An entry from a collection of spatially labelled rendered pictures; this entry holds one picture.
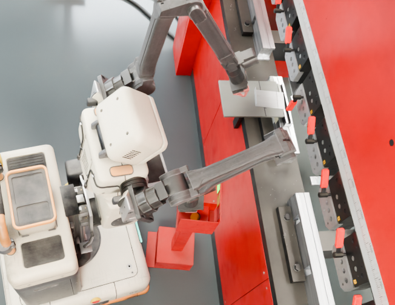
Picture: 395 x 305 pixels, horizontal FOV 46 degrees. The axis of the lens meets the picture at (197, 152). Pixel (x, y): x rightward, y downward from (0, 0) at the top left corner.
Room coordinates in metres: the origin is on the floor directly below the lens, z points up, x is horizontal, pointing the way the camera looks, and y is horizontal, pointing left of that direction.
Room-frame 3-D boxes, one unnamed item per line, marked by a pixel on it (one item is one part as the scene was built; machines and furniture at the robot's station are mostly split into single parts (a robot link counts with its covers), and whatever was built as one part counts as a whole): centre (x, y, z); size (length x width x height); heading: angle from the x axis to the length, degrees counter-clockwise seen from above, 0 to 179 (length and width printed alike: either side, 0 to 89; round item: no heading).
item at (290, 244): (0.73, -0.47, 0.89); 0.30 x 0.05 x 0.03; 26
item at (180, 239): (0.81, -0.08, 0.39); 0.06 x 0.06 x 0.54; 17
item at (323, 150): (0.96, -0.42, 1.26); 0.15 x 0.09 x 0.17; 26
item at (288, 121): (1.28, -0.27, 0.98); 0.20 x 0.03 x 0.03; 26
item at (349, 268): (0.60, -0.59, 1.26); 0.15 x 0.09 x 0.17; 26
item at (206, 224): (0.81, -0.08, 0.75); 0.20 x 0.16 x 0.18; 17
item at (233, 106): (1.24, -0.13, 1.00); 0.26 x 0.18 x 0.01; 116
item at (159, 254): (0.80, -0.06, 0.06); 0.25 x 0.20 x 0.12; 107
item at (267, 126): (1.24, -0.22, 0.89); 0.30 x 0.05 x 0.03; 26
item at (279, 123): (1.25, -0.28, 0.92); 0.39 x 0.06 x 0.10; 26
